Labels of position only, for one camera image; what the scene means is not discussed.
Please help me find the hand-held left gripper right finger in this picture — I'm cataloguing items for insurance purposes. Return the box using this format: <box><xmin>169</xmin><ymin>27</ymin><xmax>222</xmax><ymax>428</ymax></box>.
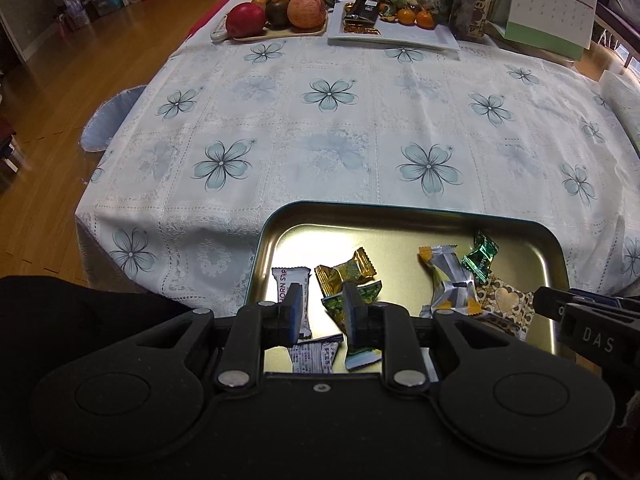
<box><xmin>341</xmin><ymin>281</ymin><xmax>507</xmax><ymax>392</ymax></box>

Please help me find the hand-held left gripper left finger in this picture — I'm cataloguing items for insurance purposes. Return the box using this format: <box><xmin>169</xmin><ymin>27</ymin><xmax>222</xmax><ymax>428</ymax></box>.
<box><xmin>132</xmin><ymin>282</ymin><xmax>306</xmax><ymax>392</ymax></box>

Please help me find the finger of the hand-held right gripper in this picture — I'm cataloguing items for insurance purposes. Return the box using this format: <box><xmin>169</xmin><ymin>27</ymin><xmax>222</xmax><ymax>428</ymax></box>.
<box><xmin>532</xmin><ymin>286</ymin><xmax>640</xmax><ymax>317</ymax></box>

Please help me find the white pink snack packet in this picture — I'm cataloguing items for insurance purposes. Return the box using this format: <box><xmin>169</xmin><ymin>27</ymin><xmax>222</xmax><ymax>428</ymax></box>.
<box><xmin>271</xmin><ymin>266</ymin><xmax>314</xmax><ymax>342</ymax></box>

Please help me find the green yellow snack packet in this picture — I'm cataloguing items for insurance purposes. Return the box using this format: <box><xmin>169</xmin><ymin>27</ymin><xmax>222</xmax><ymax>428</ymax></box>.
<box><xmin>320</xmin><ymin>280</ymin><xmax>383</xmax><ymax>336</ymax></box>

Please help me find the gold foil snack packet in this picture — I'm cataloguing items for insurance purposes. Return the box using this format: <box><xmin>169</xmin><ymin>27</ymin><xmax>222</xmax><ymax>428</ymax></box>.
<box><xmin>314</xmin><ymin>247</ymin><xmax>377</xmax><ymax>297</ymax></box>

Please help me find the white text-printed snack packet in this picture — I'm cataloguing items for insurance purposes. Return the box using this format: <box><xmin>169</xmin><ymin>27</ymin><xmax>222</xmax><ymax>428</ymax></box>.
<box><xmin>287</xmin><ymin>337</ymin><xmax>343</xmax><ymax>375</ymax></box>

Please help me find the brown heart-print snack packet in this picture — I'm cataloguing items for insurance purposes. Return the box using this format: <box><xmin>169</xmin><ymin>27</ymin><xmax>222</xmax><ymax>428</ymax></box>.
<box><xmin>472</xmin><ymin>275</ymin><xmax>538</xmax><ymax>341</ymax></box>

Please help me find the gold metal tin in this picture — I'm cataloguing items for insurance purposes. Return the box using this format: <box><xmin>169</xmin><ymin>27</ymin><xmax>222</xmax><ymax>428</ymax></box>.
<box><xmin>245</xmin><ymin>201</ymin><xmax>571</xmax><ymax>376</ymax></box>

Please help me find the dark green snack packet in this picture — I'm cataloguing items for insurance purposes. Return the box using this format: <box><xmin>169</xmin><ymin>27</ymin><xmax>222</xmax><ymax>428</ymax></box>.
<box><xmin>462</xmin><ymin>230</ymin><xmax>501</xmax><ymax>283</ymax></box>

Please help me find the silver foil snack packet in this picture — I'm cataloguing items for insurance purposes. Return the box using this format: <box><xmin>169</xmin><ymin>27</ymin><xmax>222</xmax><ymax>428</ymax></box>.
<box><xmin>419</xmin><ymin>244</ymin><xmax>478</xmax><ymax>318</ymax></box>

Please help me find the white lace cloth cover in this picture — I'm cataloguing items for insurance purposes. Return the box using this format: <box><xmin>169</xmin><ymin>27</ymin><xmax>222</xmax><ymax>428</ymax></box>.
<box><xmin>597</xmin><ymin>69</ymin><xmax>640</xmax><ymax>153</ymax></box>

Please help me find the person's dark clothing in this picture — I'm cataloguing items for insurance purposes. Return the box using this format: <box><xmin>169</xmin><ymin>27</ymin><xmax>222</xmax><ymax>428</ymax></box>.
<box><xmin>0</xmin><ymin>275</ymin><xmax>241</xmax><ymax>480</ymax></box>

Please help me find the blue striped chair cushion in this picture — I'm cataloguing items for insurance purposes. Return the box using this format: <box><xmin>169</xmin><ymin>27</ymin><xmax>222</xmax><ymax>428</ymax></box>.
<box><xmin>80</xmin><ymin>85</ymin><xmax>148</xmax><ymax>153</ymax></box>

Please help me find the ornate dark sofa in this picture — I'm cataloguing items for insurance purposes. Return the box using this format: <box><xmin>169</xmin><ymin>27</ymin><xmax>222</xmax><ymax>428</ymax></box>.
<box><xmin>585</xmin><ymin>0</ymin><xmax>640</xmax><ymax>81</ymax></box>

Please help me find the wooden fruit tray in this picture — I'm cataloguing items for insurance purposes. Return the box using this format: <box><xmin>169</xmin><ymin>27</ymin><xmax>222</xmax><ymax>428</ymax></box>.
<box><xmin>210</xmin><ymin>7</ymin><xmax>329</xmax><ymax>44</ymax></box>

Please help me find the white rectangular plate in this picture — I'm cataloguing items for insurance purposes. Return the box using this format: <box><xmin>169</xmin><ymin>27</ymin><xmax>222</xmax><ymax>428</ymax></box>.
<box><xmin>327</xmin><ymin>0</ymin><xmax>461</xmax><ymax>54</ymax></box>

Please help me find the desk calendar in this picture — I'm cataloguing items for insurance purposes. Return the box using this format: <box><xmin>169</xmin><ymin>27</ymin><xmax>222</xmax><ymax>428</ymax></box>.
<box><xmin>487</xmin><ymin>0</ymin><xmax>598</xmax><ymax>61</ymax></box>

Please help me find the brown patterned snack bag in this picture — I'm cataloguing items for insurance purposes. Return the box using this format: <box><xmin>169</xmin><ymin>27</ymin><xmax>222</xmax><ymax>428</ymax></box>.
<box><xmin>447</xmin><ymin>0</ymin><xmax>494</xmax><ymax>42</ymax></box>

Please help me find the dark round fruit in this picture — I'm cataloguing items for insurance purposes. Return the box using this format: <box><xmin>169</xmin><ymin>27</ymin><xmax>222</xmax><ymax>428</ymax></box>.
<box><xmin>264</xmin><ymin>0</ymin><xmax>292</xmax><ymax>30</ymax></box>

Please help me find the pale red apple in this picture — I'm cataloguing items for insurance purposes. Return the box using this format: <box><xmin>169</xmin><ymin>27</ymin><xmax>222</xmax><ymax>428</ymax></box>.
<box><xmin>286</xmin><ymin>0</ymin><xmax>326</xmax><ymax>30</ymax></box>

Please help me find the black snack packet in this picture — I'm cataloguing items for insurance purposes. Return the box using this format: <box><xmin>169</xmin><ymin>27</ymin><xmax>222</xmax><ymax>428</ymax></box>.
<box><xmin>344</xmin><ymin>0</ymin><xmax>381</xmax><ymax>26</ymax></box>

